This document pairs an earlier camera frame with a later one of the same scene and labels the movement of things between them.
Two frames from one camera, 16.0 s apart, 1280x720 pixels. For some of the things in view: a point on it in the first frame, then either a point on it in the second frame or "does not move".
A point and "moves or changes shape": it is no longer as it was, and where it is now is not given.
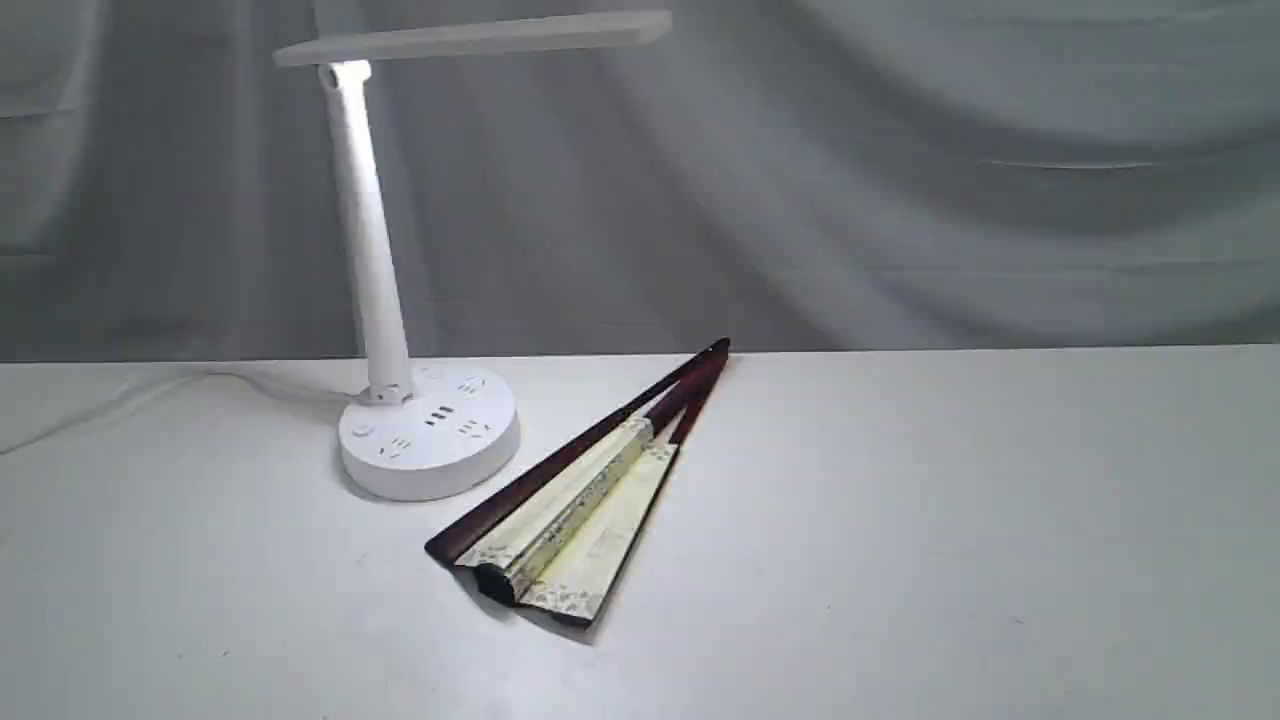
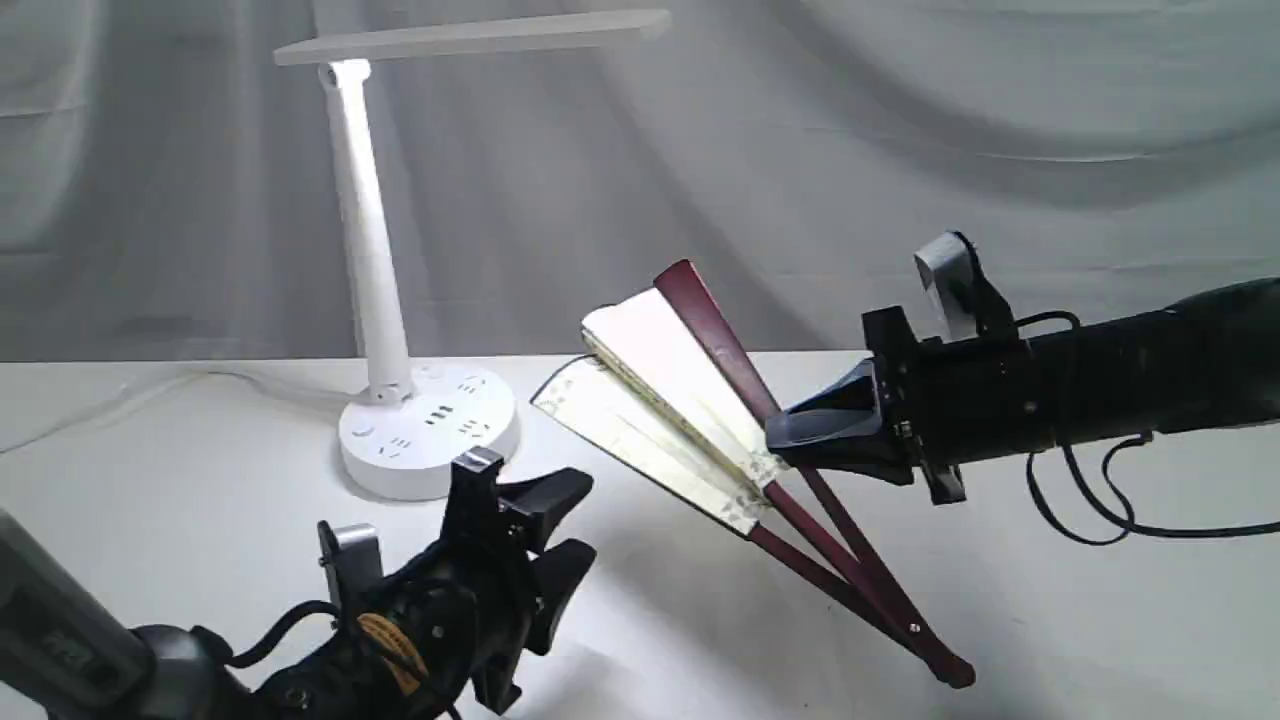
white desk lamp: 417,431 does not move
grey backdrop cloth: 781,174 does not move
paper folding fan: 556,537 moves or changes shape
